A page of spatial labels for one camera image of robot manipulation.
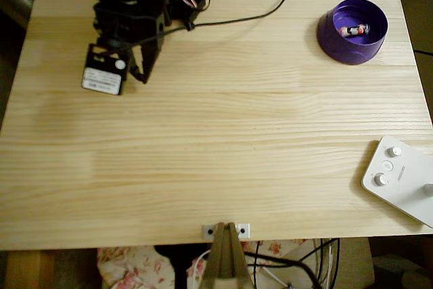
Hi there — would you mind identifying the white red candy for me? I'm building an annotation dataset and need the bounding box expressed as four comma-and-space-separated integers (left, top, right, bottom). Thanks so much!
339, 24, 371, 39

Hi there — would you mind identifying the purple plastic bowl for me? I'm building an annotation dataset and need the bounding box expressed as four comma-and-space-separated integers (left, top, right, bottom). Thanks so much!
316, 0, 390, 66

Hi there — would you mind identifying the floral fabric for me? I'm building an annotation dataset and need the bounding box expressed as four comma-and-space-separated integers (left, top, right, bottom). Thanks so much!
97, 238, 305, 289

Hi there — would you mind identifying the brown wooden table leg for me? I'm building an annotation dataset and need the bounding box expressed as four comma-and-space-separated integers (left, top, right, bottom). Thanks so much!
5, 250, 57, 289

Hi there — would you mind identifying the white lamp base with knobs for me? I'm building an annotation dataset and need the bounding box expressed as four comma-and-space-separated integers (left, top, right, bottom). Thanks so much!
361, 135, 433, 229

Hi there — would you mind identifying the black camera box white label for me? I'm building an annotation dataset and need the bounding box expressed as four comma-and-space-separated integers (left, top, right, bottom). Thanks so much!
81, 43, 131, 97

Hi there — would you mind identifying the long black camera cable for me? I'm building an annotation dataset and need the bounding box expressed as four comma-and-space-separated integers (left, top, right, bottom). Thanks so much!
128, 0, 315, 48

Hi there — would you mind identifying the silver metal bracket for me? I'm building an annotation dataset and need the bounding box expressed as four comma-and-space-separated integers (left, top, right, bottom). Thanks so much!
202, 223, 251, 238

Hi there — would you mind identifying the white cable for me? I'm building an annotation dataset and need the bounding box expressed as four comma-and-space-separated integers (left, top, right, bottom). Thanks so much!
187, 248, 212, 289

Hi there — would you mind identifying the thick black cable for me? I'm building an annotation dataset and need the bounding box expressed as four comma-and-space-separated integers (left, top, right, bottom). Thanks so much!
243, 250, 324, 289

